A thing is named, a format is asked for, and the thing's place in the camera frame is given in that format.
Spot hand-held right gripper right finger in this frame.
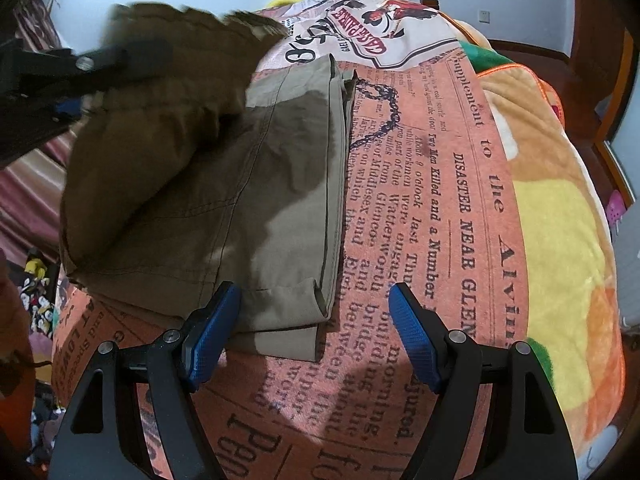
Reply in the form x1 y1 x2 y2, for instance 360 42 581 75
388 282 576 480

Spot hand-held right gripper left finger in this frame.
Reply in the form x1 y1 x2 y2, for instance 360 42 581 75
47 281 244 480

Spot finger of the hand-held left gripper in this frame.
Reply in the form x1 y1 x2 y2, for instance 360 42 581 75
0 40 174 96
20 92 101 123

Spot khaki pants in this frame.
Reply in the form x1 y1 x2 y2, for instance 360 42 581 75
59 2 358 363

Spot striped red curtain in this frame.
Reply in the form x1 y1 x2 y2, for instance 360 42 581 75
0 0 71 261

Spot newspaper print blanket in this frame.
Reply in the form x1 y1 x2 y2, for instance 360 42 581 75
50 0 531 480

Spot cartoon print cloth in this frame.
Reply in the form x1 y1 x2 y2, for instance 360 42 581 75
20 255 68 461

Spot orange yellow plush blanket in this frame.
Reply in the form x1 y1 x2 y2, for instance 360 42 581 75
450 15 628 461

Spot sliding wardrobe door with hearts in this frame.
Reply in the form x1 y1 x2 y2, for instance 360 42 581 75
592 25 640 201

